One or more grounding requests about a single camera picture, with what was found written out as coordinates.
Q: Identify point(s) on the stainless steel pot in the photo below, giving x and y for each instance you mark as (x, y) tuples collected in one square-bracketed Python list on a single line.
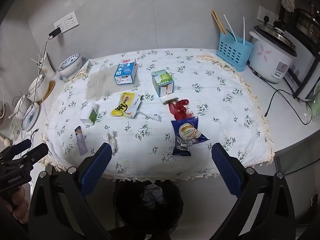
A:
[(308, 30)]

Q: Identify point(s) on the yellow snack wrapper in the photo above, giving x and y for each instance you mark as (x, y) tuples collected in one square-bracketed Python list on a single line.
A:
[(123, 105)]

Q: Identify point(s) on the blue snack packet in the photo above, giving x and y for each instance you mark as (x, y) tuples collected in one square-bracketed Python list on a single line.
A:
[(187, 132)]

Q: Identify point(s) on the dark metal utensil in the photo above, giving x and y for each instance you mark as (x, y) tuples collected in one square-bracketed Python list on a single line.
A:
[(232, 35)]

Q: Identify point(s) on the white wall socket with plug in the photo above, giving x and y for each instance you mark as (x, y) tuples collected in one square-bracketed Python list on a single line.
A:
[(267, 15)]

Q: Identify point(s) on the white floral tablecloth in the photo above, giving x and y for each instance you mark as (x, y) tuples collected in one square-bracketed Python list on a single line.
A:
[(150, 135)]

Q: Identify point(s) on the person's left hand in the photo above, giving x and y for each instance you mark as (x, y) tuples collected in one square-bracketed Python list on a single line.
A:
[(19, 202)]

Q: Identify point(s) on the wooden chopstick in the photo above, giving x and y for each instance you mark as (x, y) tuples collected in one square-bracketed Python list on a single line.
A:
[(220, 22)]

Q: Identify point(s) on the stack of white bowls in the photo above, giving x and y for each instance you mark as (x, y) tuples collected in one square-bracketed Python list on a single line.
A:
[(37, 87)]

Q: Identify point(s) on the white plastic stick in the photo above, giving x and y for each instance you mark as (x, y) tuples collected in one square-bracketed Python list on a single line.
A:
[(243, 30), (229, 27)]

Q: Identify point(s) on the purple sachet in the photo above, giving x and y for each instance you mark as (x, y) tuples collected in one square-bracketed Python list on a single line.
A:
[(81, 141)]

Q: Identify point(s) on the white tissue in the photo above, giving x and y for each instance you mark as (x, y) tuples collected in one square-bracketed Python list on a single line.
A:
[(111, 137)]

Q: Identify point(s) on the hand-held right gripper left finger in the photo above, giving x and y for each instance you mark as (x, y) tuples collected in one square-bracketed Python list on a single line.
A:
[(97, 170)]

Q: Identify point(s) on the wooden trivet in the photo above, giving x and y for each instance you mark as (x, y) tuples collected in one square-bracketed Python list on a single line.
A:
[(51, 87)]

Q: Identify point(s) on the white floral rice cooker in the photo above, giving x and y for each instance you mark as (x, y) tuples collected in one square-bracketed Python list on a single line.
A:
[(270, 57)]

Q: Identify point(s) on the white bowl with spoon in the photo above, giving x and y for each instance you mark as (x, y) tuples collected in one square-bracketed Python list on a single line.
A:
[(18, 107)]

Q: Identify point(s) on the green and white carton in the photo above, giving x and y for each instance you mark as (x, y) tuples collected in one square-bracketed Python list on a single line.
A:
[(162, 82)]

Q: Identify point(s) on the bin with black bag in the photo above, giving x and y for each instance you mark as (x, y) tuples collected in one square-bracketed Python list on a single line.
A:
[(150, 205)]

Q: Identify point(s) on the blue plastic utensil holder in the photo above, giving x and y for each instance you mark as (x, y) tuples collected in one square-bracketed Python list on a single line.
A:
[(233, 52)]

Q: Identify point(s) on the white jug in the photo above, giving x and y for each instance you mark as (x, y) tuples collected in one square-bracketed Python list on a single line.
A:
[(48, 67)]

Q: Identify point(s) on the black charger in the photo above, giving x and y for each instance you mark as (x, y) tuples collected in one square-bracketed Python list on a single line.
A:
[(54, 33)]

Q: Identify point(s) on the white rice paddle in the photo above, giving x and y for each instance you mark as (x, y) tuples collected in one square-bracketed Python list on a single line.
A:
[(254, 35)]

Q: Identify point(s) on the grey kitchen cabinet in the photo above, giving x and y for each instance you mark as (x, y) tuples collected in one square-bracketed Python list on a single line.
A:
[(297, 180)]

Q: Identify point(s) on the clear green glass container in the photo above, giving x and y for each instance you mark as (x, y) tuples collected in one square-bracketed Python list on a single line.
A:
[(313, 105)]

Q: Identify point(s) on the white microwave oven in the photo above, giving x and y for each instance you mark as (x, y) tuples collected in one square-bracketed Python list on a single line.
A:
[(300, 72)]

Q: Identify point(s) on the white bottle with green label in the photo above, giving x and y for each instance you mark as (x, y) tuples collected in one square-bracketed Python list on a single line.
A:
[(88, 113)]

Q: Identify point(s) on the white plastic wrapper strip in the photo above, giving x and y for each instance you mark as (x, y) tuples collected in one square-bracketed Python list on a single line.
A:
[(152, 116)]

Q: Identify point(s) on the blue striped plate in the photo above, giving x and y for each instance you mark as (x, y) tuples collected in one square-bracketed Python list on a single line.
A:
[(30, 117)]

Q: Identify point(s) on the blue and white patterned bowl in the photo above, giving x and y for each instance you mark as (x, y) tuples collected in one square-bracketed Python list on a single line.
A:
[(70, 63)]

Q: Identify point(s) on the red wrapper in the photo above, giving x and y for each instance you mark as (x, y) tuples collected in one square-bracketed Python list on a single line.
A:
[(178, 108)]

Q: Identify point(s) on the blue milk carton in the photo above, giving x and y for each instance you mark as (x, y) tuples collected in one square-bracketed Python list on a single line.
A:
[(123, 71)]

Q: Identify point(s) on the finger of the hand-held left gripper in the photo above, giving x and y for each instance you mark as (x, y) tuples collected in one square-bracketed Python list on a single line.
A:
[(22, 145), (37, 151)]

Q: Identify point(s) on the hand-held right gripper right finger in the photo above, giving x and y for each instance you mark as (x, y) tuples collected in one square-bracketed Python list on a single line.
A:
[(225, 170)]

